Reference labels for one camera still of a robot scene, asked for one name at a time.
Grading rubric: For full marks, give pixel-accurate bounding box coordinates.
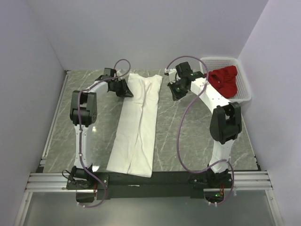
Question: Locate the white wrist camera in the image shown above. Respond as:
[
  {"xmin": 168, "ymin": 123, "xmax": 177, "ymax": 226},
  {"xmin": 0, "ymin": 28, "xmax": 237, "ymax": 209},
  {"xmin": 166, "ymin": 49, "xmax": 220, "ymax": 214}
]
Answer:
[
  {"xmin": 115, "ymin": 69, "xmax": 126, "ymax": 77},
  {"xmin": 164, "ymin": 68, "xmax": 177, "ymax": 83}
]

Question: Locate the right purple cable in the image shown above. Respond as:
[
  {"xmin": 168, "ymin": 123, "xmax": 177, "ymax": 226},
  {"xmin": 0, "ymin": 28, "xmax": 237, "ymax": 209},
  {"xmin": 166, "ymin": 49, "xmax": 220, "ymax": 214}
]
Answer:
[{"xmin": 164, "ymin": 55, "xmax": 236, "ymax": 206}]

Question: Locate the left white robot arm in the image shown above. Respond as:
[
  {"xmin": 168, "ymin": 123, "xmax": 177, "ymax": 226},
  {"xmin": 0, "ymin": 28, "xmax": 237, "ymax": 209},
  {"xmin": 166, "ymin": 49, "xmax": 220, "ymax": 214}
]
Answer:
[{"xmin": 68, "ymin": 68, "xmax": 134, "ymax": 189}]

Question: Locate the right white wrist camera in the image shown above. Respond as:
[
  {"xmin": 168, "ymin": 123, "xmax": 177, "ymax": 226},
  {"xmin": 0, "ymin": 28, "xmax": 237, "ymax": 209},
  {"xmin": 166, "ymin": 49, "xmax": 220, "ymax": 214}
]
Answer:
[{"xmin": 164, "ymin": 68, "xmax": 177, "ymax": 83}]

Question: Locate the white plastic basket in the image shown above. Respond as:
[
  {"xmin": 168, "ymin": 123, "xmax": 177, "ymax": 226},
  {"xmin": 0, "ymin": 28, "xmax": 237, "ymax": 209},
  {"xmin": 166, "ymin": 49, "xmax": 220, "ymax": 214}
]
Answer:
[{"xmin": 201, "ymin": 56, "xmax": 252, "ymax": 103}]

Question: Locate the white t shirt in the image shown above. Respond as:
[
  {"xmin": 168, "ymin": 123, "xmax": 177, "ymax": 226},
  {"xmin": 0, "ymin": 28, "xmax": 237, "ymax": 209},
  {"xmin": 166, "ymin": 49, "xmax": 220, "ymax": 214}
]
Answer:
[{"xmin": 106, "ymin": 73, "xmax": 162, "ymax": 178}]

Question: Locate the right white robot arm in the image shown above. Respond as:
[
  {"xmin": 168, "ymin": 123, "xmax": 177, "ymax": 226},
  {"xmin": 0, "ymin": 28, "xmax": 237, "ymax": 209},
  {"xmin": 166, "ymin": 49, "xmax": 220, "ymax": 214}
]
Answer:
[{"xmin": 165, "ymin": 62, "xmax": 242, "ymax": 188}]

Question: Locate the purple cable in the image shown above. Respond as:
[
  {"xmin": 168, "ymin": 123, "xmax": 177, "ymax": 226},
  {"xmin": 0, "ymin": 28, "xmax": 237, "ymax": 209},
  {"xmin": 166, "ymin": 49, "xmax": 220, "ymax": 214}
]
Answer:
[
  {"xmin": 164, "ymin": 55, "xmax": 236, "ymax": 206},
  {"xmin": 77, "ymin": 58, "xmax": 132, "ymax": 208}
]

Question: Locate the black base beam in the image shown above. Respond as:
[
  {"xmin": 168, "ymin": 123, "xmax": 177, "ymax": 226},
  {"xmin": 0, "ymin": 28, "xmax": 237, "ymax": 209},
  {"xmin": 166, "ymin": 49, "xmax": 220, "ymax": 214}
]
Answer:
[{"xmin": 66, "ymin": 169, "xmax": 233, "ymax": 203}]

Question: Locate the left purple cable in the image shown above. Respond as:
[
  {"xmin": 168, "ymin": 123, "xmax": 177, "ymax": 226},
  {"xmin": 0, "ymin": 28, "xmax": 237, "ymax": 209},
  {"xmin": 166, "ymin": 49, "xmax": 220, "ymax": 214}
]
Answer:
[{"xmin": 77, "ymin": 58, "xmax": 132, "ymax": 208}]

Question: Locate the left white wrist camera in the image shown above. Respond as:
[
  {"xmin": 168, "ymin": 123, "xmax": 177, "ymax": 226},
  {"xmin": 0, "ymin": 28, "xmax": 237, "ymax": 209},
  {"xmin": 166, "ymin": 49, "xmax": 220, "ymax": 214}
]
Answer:
[{"xmin": 115, "ymin": 69, "xmax": 126, "ymax": 77}]

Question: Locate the red t shirt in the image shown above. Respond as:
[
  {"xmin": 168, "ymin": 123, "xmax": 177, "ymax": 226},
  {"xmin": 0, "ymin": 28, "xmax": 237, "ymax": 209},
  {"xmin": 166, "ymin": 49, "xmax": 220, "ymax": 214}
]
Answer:
[{"xmin": 208, "ymin": 65, "xmax": 238, "ymax": 99}]

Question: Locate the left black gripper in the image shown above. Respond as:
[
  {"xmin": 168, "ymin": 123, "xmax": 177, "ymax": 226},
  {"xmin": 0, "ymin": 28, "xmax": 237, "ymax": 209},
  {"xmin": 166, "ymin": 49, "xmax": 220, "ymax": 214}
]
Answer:
[{"xmin": 111, "ymin": 79, "xmax": 133, "ymax": 98}]

